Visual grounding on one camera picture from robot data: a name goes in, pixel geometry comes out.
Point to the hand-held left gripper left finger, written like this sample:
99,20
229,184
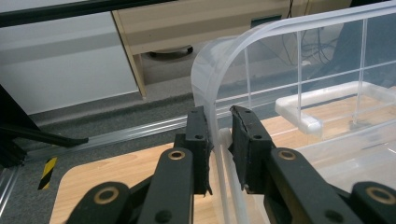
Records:
197,137

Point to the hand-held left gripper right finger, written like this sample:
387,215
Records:
249,140

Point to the clear plastic box lid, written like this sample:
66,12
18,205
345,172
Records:
211,62

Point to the clear plastic storage box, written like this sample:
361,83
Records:
358,155

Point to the dark round chair base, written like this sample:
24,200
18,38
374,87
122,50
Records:
171,52

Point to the white plug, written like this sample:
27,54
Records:
305,63

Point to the light wooden desk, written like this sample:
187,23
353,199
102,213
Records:
186,25

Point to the yellow and black tape strip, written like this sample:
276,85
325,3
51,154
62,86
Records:
47,172

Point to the white cabinet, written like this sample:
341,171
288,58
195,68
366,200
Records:
62,62

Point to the black horizontal bar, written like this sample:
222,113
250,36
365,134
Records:
62,12

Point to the black metal stand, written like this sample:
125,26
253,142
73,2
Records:
12,124

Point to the metal floor rail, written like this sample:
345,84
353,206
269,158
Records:
124,133

